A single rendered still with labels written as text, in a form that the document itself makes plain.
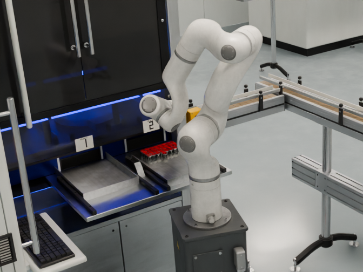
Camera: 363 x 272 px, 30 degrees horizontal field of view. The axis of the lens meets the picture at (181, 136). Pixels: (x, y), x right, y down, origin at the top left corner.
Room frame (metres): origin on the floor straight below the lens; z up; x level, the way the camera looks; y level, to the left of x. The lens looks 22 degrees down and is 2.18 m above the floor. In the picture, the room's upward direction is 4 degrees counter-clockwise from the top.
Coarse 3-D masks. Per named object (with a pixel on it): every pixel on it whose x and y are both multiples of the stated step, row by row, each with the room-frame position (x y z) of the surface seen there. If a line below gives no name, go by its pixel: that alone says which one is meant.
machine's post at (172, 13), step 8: (168, 0) 3.04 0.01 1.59; (176, 0) 3.06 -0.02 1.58; (168, 8) 3.04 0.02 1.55; (176, 8) 3.06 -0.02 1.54; (168, 16) 3.04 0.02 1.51; (176, 16) 3.06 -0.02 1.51; (168, 24) 3.04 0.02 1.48; (176, 24) 3.06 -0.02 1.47; (168, 32) 3.04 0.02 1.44; (176, 32) 3.05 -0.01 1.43; (176, 40) 3.05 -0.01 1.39; (184, 120) 3.06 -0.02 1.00; (176, 136) 3.04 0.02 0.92; (184, 192) 3.04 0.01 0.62; (184, 200) 3.04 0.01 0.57
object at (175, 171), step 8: (136, 160) 2.84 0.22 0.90; (168, 160) 2.86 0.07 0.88; (176, 160) 2.85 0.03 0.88; (184, 160) 2.84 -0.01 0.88; (152, 168) 2.78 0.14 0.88; (160, 168) 2.78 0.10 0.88; (168, 168) 2.77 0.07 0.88; (176, 168) 2.76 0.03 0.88; (184, 168) 2.76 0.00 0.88; (160, 176) 2.64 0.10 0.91; (168, 176) 2.69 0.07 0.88; (176, 176) 2.68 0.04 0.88; (184, 176) 2.62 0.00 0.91; (168, 184) 2.59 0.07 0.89; (176, 184) 2.60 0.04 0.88
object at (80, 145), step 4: (88, 136) 2.82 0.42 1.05; (76, 140) 2.79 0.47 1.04; (80, 140) 2.80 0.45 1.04; (84, 140) 2.81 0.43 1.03; (88, 140) 2.81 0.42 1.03; (92, 140) 2.82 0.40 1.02; (76, 144) 2.79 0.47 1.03; (80, 144) 2.80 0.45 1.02; (84, 144) 2.80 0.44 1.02; (88, 144) 2.81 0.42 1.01; (92, 144) 2.82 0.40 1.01; (76, 148) 2.79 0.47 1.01; (80, 148) 2.79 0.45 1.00; (84, 148) 2.80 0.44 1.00; (88, 148) 2.81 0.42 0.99
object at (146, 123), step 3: (147, 120) 2.96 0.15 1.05; (150, 120) 2.97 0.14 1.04; (153, 120) 2.98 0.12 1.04; (144, 123) 2.95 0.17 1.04; (147, 123) 2.96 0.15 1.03; (150, 123) 2.97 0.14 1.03; (153, 123) 2.98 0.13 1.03; (156, 123) 2.98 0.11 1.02; (144, 126) 2.95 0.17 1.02; (147, 126) 2.96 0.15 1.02; (153, 126) 2.97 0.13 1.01; (156, 126) 2.98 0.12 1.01; (144, 129) 2.95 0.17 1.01; (147, 129) 2.96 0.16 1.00; (153, 129) 2.97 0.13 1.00; (156, 129) 2.98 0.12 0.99; (144, 132) 2.95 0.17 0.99
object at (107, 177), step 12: (108, 156) 2.91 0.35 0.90; (72, 168) 2.85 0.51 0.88; (84, 168) 2.84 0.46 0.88; (96, 168) 2.83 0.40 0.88; (108, 168) 2.82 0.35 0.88; (120, 168) 2.79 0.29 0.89; (72, 180) 2.72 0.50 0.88; (84, 180) 2.71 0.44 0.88; (96, 180) 2.70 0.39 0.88; (108, 180) 2.69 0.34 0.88; (120, 180) 2.68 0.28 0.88; (132, 180) 2.63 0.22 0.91; (84, 192) 2.59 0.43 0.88; (96, 192) 2.54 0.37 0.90; (108, 192) 2.57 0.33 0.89
